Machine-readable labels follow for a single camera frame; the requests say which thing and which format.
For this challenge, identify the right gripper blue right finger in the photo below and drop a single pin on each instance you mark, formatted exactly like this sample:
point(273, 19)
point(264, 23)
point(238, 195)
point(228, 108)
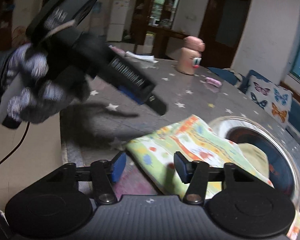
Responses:
point(183, 167)

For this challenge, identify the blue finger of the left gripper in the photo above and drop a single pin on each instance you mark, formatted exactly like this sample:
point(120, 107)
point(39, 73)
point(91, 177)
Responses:
point(131, 95)
point(157, 105)

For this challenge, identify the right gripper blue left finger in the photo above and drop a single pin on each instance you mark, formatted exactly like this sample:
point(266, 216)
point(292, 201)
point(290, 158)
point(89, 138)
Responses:
point(117, 166)

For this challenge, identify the patterned green children's garment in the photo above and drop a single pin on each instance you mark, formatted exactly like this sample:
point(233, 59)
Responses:
point(197, 141)

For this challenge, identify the dark gloved left hand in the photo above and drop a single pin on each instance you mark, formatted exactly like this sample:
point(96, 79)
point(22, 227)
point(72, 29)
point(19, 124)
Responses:
point(41, 98)

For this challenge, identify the white crumpled paper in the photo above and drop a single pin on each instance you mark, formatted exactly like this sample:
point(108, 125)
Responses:
point(147, 58)

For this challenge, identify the pink tissue pack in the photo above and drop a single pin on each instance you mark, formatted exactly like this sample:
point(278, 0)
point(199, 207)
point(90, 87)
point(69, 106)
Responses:
point(116, 52)

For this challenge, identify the pink cartoon water bottle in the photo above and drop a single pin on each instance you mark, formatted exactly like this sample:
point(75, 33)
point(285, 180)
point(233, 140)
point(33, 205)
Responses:
point(190, 55)

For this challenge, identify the small pink wrapped item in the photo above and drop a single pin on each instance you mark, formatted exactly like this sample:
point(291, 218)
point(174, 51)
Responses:
point(213, 82)

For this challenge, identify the white refrigerator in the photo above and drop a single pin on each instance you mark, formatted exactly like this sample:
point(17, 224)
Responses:
point(117, 21)

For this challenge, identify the striped blanket on sofa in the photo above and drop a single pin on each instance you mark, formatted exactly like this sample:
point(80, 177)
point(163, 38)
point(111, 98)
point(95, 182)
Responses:
point(239, 77)

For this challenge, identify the dark wood display cabinet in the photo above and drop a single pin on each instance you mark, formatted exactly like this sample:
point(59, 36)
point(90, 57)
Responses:
point(156, 18)

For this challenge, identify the round table induction cooker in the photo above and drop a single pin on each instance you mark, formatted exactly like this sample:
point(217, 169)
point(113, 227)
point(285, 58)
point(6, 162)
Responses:
point(274, 161)

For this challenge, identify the butterfly print pillow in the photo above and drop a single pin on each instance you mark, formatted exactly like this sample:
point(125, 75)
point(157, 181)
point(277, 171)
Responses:
point(275, 100)

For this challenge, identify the dark wooden door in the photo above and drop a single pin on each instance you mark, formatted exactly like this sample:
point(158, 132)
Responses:
point(221, 31)

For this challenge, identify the blue bench sofa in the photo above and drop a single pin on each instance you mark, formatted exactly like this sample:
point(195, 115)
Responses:
point(294, 115)

